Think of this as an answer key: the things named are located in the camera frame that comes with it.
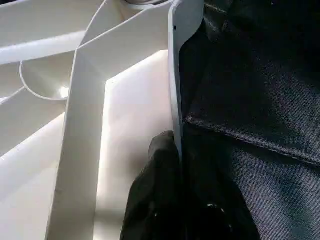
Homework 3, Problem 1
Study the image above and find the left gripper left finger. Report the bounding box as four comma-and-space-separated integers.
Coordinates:
120, 130, 183, 240

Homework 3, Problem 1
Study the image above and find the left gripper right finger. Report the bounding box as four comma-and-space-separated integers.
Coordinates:
181, 131, 262, 240

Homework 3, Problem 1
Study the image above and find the white plastic table top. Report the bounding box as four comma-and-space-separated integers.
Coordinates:
0, 0, 205, 240

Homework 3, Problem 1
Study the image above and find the white plastic table leg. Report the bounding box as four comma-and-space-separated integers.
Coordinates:
124, 0, 173, 10

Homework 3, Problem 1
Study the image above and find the black work mat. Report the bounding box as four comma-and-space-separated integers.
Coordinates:
177, 0, 320, 240

